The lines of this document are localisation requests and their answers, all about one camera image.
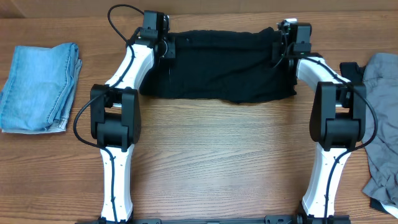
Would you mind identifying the dark green shorts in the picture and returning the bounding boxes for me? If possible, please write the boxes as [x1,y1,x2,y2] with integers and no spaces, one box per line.
[139,27,297,103]

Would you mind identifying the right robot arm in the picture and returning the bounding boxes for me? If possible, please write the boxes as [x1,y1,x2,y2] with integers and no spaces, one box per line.
[266,18,366,223]

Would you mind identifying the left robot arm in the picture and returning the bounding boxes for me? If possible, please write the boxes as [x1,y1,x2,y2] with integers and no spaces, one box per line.
[90,11,175,223]

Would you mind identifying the dark folded garment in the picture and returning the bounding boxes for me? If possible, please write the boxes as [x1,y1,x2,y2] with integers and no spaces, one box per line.
[339,62,398,215]

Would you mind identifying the folded light blue jeans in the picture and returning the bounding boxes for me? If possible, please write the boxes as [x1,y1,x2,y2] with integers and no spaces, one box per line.
[1,43,82,134]

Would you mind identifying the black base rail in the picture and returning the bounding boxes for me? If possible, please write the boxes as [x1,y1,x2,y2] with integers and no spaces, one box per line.
[74,214,351,224]

